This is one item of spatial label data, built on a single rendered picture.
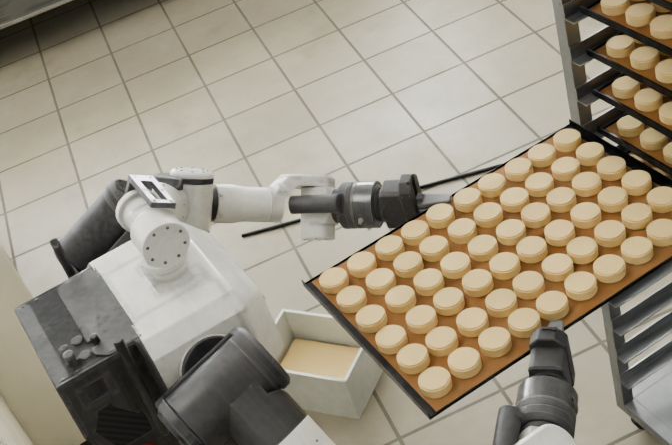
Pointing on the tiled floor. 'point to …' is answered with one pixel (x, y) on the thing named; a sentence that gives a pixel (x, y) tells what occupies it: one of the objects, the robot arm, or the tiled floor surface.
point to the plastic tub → (325, 364)
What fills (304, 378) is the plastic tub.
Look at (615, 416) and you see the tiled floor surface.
